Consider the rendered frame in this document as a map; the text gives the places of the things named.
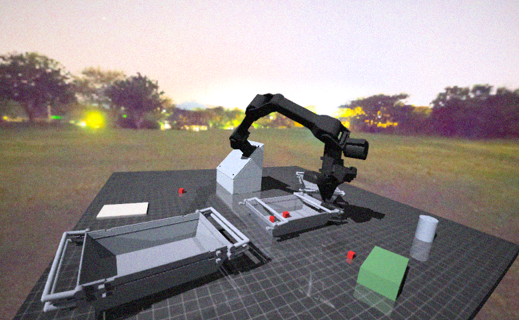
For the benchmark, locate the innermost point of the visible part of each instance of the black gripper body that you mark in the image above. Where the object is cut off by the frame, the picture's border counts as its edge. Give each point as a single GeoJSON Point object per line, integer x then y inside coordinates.
{"type": "Point", "coordinates": [320, 178]}

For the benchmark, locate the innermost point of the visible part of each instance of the grey cylinder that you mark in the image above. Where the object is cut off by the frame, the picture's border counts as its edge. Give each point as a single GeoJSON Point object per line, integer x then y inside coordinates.
{"type": "Point", "coordinates": [426, 228]}

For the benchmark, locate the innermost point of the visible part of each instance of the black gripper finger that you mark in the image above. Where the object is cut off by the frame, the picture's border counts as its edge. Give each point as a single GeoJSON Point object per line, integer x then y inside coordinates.
{"type": "Point", "coordinates": [332, 188]}
{"type": "Point", "coordinates": [323, 188]}

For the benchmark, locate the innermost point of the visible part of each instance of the green block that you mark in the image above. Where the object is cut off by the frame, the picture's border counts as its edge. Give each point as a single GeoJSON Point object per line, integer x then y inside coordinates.
{"type": "Point", "coordinates": [383, 272]}

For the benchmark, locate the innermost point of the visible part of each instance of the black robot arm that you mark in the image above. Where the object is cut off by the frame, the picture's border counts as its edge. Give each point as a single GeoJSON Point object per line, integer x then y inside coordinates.
{"type": "Point", "coordinates": [323, 127]}

